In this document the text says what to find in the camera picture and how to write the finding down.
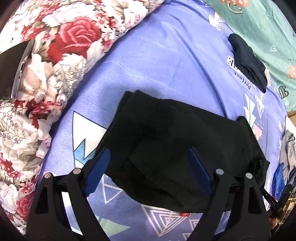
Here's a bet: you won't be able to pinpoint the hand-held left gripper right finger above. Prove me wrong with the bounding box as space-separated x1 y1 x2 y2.
187 147 271 241

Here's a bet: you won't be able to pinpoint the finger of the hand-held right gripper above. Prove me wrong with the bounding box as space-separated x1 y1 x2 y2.
259 186 281 212

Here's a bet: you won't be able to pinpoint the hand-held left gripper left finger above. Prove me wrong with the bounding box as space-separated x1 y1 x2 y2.
25 148 111 241

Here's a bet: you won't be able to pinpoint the black pants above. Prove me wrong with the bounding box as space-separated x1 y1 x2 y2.
94 90 271 213

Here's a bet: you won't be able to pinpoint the folded navy pants grey waistband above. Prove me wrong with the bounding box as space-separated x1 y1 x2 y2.
228 33 269 93

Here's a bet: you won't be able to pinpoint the person's right hand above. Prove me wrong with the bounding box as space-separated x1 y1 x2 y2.
268 217 281 233

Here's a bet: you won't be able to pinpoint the blue garment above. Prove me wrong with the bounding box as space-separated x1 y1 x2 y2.
271 162 286 200

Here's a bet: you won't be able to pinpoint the grey garment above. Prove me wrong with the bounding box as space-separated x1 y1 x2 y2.
279 129 296 178

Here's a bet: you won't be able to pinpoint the floral quilt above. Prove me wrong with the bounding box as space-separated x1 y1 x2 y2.
0 0 166 235

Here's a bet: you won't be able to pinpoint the purple printed bed sheet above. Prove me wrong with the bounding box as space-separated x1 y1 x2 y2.
42 0 290 241

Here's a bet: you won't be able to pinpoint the dark tablet silver edge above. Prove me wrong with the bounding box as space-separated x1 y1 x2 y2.
0 40 36 100

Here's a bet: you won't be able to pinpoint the teal heart-printed sheet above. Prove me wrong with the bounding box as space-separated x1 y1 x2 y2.
205 0 296 114

